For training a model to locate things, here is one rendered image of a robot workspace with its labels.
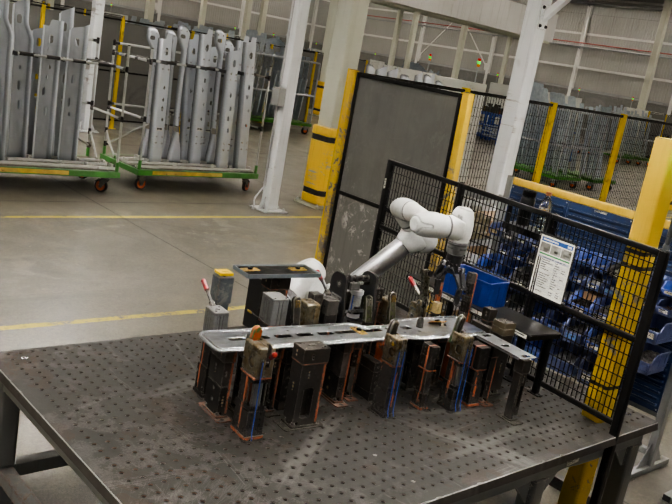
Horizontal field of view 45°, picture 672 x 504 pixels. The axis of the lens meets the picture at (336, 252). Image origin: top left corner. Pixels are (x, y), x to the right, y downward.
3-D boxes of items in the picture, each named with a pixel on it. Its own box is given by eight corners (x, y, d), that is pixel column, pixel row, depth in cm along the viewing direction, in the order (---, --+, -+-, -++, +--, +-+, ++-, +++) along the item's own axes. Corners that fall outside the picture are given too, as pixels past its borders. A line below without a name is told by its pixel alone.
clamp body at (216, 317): (200, 400, 323) (212, 314, 315) (188, 388, 332) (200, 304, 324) (221, 397, 329) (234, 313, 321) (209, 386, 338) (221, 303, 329)
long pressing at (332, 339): (220, 356, 295) (221, 352, 294) (193, 333, 312) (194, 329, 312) (489, 335, 376) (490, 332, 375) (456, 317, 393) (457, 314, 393)
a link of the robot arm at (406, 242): (298, 297, 425) (323, 325, 434) (304, 309, 410) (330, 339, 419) (416, 205, 422) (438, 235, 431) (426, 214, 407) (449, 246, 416)
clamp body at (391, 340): (381, 420, 335) (397, 341, 327) (364, 407, 344) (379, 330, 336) (398, 418, 340) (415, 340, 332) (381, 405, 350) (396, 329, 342)
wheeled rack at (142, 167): (134, 191, 1022) (152, 48, 981) (96, 173, 1091) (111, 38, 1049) (256, 193, 1154) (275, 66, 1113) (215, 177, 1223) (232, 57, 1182)
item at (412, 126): (427, 372, 595) (488, 95, 548) (414, 374, 585) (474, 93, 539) (312, 309, 689) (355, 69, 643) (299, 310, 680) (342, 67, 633)
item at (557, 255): (561, 307, 384) (577, 244, 377) (526, 291, 402) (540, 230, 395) (564, 307, 386) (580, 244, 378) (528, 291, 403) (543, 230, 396)
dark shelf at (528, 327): (528, 342, 372) (530, 335, 371) (405, 279, 442) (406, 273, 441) (560, 339, 385) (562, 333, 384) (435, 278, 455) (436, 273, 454)
